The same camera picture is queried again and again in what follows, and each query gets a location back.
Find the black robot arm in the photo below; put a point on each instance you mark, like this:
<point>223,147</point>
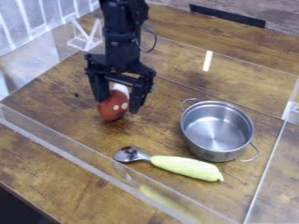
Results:
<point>119,65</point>

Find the clear acrylic enclosure wall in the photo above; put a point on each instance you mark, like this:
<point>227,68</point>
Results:
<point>58,147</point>

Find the silver metal pot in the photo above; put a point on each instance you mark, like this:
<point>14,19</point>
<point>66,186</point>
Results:
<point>218,131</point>

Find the spoon with yellow handle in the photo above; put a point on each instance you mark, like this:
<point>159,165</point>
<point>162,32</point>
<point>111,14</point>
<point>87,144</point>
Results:
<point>181,165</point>

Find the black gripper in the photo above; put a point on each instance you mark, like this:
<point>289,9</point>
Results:
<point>138,76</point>

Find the clear acrylic triangle bracket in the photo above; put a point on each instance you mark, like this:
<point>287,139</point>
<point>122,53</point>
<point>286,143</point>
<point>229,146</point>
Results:
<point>85,41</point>

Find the black bar on table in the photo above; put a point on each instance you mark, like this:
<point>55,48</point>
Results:
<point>229,16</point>

